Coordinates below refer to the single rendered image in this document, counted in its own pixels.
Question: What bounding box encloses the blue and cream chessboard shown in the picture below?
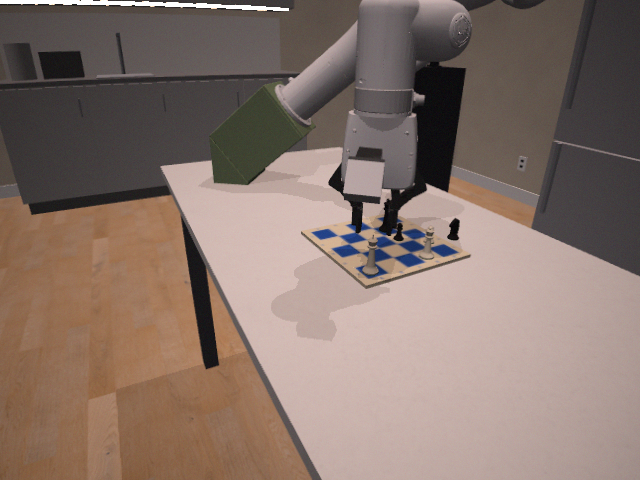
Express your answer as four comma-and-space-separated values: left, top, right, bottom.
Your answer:
301, 214, 471, 289

